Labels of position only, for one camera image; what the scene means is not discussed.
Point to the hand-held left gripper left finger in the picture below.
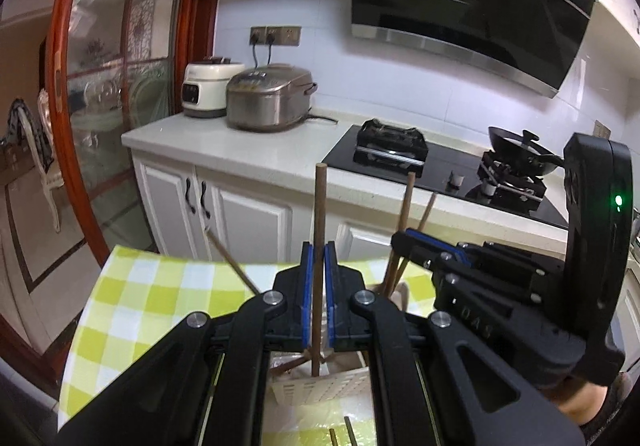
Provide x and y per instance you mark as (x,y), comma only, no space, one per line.
(307,296)

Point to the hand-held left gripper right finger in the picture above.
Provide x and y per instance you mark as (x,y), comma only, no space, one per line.
(330,296)

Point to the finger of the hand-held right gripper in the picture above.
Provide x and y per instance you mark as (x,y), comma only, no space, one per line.
(435,241)
(415,251)

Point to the brown wooden chopstick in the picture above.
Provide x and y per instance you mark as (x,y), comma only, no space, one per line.
(320,206)
(406,211)
(351,432)
(424,218)
(230,256)
(333,438)
(289,366)

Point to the white plastic utensil basket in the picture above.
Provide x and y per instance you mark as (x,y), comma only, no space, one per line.
(320,388)

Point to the person's right hand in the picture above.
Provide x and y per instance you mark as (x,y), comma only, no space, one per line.
(582,398)

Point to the white spoon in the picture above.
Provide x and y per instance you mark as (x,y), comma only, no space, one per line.
(402,298)

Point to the cooktop knob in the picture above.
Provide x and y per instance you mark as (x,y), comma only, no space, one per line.
(456,179)
(488,189)

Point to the black glass gas cooktop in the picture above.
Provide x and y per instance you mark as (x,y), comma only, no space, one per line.
(440,166)

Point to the black burner grate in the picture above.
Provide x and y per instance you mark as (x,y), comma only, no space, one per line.
(390,146)
(510,183)

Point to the black wok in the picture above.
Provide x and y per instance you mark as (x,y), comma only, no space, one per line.
(520,153)

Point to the yellow-green checked tablecloth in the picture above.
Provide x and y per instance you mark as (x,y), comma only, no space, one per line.
(130,306)

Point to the silver rice cooker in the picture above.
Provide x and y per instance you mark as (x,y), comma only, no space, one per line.
(270,101)

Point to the white electric cooker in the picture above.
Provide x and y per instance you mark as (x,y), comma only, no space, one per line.
(200,91)

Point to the red-framed glass sliding door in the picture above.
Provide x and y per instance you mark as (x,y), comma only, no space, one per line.
(125,26)

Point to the dark patterned jacket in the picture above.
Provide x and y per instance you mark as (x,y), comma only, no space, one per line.
(22,131)

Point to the wall switch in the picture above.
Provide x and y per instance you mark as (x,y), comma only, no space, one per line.
(602,130)

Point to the wall socket panel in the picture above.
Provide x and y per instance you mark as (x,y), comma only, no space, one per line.
(287,36)

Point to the red wooden door frame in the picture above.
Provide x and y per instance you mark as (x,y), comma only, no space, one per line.
(25,351)

